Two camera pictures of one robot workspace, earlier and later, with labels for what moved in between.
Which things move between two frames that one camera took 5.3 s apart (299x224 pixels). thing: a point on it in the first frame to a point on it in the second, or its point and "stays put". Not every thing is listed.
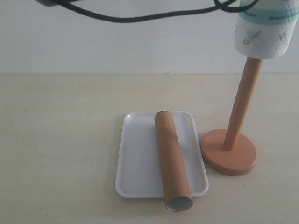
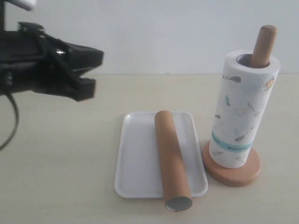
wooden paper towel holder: (232, 151) to (264, 40)
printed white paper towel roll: (265, 31) to (248, 80)
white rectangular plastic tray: (139, 173) stays put
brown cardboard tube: (175, 183) stays put
